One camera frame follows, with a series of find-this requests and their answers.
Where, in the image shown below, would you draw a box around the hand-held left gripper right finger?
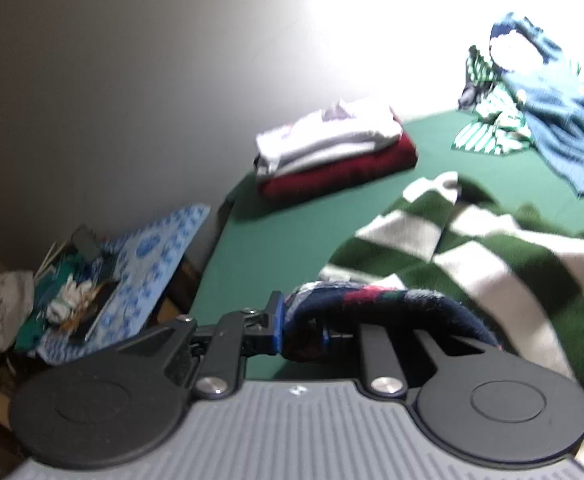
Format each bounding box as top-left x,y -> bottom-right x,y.
320,324 -> 513,401

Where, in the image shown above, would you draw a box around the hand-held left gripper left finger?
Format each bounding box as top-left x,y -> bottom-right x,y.
120,290 -> 287,400

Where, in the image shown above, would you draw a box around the green white striped sweater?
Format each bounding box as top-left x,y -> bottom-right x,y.
282,171 -> 584,477

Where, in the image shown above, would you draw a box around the blue patterned towel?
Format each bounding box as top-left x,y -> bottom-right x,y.
36,203 -> 211,366

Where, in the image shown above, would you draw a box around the folded dark red sweater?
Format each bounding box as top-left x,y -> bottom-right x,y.
257,132 -> 419,203

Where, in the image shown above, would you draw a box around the folded white shirt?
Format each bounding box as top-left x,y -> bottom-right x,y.
254,99 -> 403,178

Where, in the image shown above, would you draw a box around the white gloves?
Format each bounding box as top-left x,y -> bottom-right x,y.
46,280 -> 95,323

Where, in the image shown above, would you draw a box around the green white striped shirt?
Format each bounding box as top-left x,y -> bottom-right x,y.
451,45 -> 584,156

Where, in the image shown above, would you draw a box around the blue knit sweater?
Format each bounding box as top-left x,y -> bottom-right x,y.
489,12 -> 584,198

